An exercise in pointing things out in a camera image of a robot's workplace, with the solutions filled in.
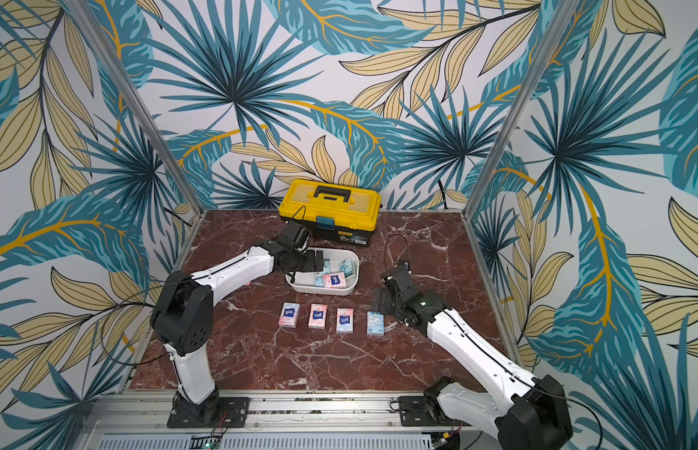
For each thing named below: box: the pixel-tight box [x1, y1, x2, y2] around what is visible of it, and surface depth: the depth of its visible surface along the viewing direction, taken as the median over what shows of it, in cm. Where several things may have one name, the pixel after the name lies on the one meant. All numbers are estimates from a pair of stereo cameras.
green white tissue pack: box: [339, 258, 355, 278], surface depth 100 cm
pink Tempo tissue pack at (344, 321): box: [335, 308, 354, 334], surface depth 89 cm
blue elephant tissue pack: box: [366, 311, 385, 335], surface depth 89 cm
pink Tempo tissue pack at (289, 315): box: [277, 301, 302, 329], surface depth 90 cm
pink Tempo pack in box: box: [322, 271, 347, 289], surface depth 94 cm
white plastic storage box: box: [285, 246, 361, 297], surface depth 97 cm
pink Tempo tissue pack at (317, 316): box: [307, 302, 329, 330], surface depth 90 cm
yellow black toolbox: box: [278, 178, 381, 247], surface depth 102 cm
